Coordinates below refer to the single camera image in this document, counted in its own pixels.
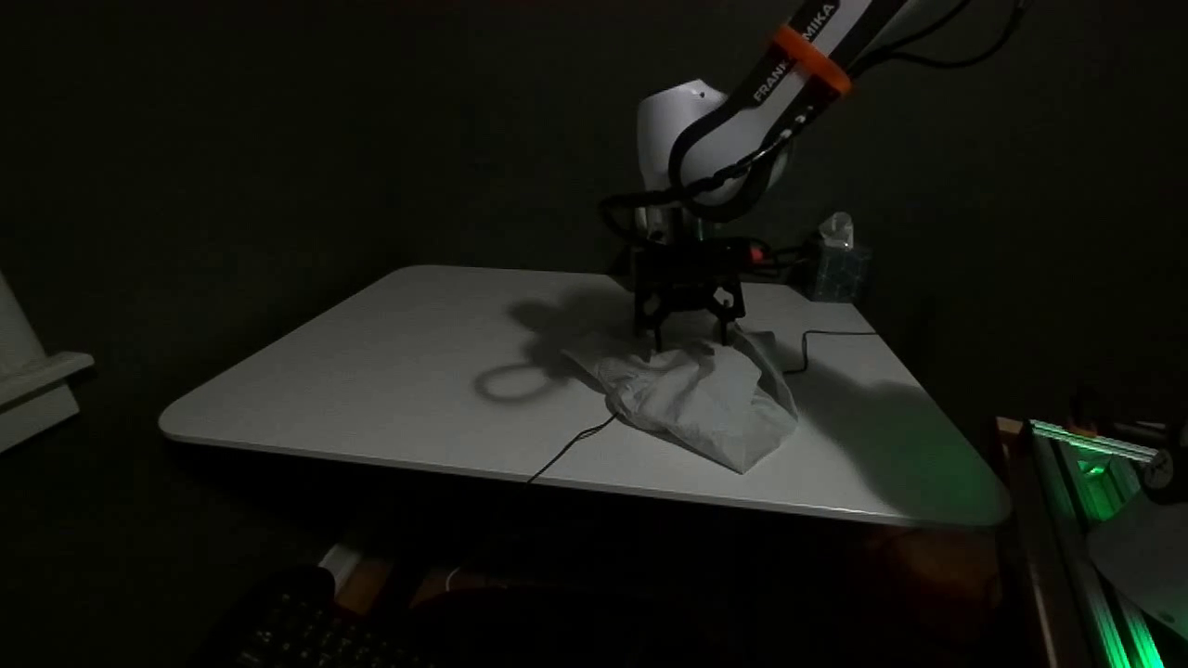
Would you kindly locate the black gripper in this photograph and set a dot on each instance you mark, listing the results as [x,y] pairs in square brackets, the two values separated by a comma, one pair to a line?
[686,282]

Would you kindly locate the wooden board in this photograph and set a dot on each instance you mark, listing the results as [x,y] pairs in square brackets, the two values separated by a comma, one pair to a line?
[363,578]

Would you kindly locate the white cloth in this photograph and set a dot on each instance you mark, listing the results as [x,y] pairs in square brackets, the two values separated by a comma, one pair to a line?
[708,410]

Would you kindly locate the black computer keyboard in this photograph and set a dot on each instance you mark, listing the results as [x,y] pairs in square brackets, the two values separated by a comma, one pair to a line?
[300,633]

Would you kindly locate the aluminium extrusion frame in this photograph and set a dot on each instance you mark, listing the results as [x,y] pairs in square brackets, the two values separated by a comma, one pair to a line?
[1088,580]

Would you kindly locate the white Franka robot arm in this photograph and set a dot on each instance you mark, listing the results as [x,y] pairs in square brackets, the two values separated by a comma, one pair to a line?
[694,132]

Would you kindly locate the white furniture piece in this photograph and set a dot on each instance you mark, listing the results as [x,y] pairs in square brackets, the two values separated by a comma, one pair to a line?
[33,383]

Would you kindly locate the tissue box with white tissue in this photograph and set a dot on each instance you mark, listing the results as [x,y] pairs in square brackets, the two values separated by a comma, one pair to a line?
[840,265]

